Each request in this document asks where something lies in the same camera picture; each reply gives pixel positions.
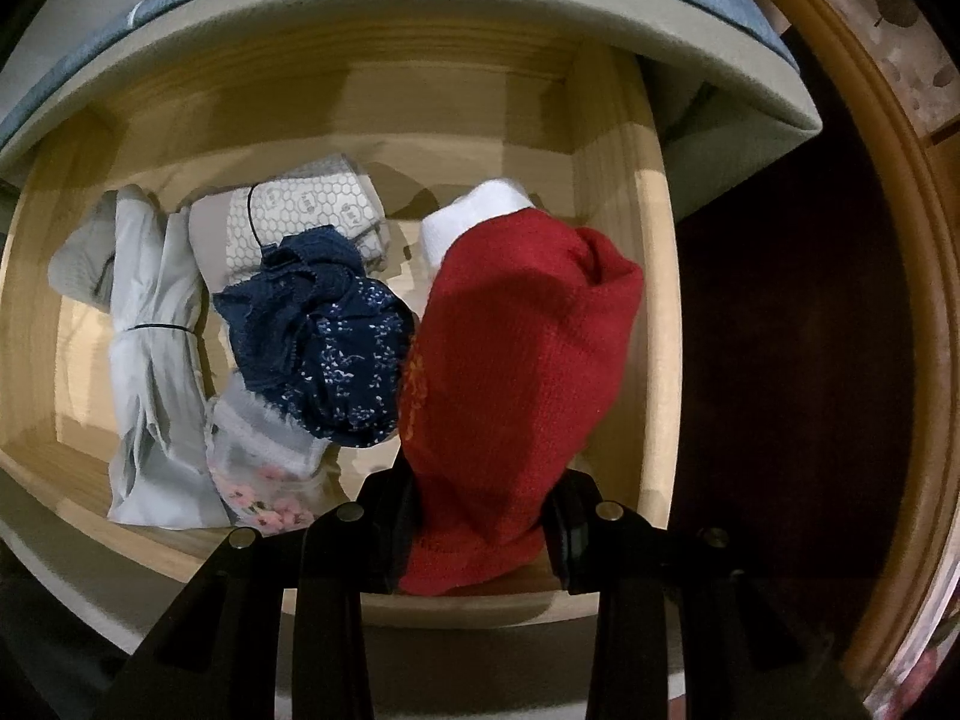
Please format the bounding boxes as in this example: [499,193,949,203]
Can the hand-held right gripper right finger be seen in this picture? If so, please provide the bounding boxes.
[540,469,871,720]

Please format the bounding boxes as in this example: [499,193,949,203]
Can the honeycomb print white underwear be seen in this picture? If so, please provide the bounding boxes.
[187,152,389,286]

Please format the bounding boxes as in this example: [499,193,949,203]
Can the navy floral lace underwear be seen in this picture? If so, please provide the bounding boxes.
[212,231,418,449]

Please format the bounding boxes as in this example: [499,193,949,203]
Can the pink floral white underwear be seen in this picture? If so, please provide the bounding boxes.
[204,375,331,537]

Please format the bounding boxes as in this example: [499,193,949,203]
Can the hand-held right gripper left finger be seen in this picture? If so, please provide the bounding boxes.
[94,465,417,720]

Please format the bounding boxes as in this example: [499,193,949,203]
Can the wooden bed frame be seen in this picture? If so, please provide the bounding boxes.
[757,0,960,691]

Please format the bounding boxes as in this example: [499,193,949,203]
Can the red knit garment white cuff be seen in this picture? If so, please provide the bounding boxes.
[397,178,646,601]

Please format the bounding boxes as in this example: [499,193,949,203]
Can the light grey garment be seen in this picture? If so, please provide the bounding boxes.
[49,184,230,530]

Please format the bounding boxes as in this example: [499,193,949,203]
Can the grey-fronted wooden drawer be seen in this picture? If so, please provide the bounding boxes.
[0,22,683,702]

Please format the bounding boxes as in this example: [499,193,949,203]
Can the leaf-print beige curtain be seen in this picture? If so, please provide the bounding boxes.
[712,0,960,143]

